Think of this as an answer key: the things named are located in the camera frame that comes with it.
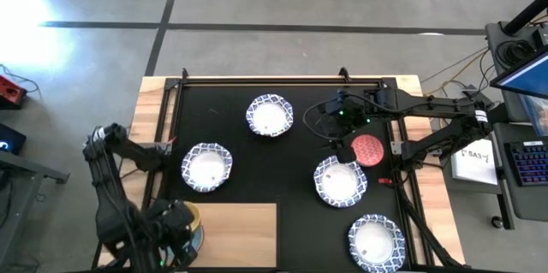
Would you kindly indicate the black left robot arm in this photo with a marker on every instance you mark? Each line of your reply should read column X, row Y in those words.
column 107, row 204

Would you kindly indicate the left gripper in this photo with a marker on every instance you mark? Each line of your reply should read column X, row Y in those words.
column 169, row 230

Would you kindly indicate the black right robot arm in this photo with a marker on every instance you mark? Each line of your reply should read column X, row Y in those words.
column 428, row 104

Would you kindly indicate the small red tag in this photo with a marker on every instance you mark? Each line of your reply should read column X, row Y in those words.
column 384, row 181

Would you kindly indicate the black table mat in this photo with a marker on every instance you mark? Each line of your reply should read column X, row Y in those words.
column 278, row 170

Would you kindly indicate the black device with blue light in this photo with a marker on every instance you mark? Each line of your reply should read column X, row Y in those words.
column 10, row 140

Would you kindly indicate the black monitor pole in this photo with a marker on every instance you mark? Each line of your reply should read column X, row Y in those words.
column 526, row 14

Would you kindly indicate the backlit black keyboard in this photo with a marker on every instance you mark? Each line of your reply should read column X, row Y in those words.
column 531, row 164

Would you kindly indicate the black aluminium frame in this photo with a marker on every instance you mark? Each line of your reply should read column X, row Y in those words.
column 278, row 81

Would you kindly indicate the light blue ceramic bowl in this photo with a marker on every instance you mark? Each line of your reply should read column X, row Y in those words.
column 199, row 241

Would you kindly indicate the black caster wheel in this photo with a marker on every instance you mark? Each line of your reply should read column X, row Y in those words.
column 497, row 222

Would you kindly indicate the blue patterned paper bowl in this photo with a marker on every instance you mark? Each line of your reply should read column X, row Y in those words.
column 206, row 168
column 376, row 243
column 269, row 116
column 340, row 183

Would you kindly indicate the blue-screen computer monitor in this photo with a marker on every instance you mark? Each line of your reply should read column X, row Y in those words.
column 528, row 76

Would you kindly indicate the white paper sign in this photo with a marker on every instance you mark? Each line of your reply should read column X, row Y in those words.
column 471, row 166

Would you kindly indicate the grey equipment cart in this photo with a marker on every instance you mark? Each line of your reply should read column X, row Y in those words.
column 531, row 204

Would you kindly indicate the grey metal stand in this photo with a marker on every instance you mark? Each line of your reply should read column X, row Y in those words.
column 25, row 168

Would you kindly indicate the red box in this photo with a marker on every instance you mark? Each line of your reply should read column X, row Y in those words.
column 10, row 93

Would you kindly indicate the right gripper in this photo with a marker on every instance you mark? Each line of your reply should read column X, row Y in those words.
column 347, row 114

